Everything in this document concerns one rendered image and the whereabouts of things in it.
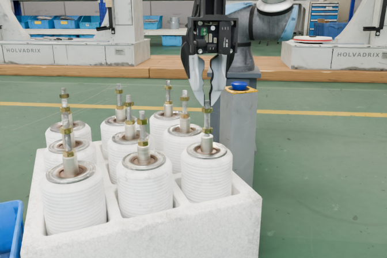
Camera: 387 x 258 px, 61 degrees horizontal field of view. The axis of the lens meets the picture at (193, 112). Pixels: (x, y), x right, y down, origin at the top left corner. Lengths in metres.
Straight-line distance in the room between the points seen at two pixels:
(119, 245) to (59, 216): 0.10
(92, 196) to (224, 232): 0.24
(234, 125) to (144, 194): 0.34
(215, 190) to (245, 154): 0.28
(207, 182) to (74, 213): 0.22
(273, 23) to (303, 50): 1.58
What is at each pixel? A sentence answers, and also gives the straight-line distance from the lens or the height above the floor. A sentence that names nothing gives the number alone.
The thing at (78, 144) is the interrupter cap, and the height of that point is 0.25.
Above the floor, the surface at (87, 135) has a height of 0.24.
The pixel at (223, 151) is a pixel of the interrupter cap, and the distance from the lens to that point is 0.60.
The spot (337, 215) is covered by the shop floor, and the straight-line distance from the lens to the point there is 0.95.
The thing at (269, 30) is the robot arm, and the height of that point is 0.44.
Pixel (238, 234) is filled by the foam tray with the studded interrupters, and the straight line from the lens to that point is 0.63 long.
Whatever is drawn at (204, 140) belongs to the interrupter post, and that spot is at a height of 0.28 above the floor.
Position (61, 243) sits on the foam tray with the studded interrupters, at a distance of 0.54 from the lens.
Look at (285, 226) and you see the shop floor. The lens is 0.87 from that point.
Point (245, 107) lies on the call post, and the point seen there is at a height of 0.27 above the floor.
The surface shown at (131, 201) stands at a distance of 0.57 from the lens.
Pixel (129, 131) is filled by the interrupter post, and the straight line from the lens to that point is 0.67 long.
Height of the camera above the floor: 0.49
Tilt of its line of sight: 17 degrees down
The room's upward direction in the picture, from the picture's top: straight up
